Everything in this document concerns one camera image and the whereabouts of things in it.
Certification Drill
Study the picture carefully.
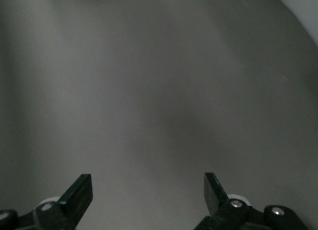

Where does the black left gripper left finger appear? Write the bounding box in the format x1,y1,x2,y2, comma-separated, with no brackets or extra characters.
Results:
0,174,93,230

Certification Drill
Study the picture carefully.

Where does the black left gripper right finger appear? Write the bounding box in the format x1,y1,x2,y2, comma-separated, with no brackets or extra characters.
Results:
193,172,309,230

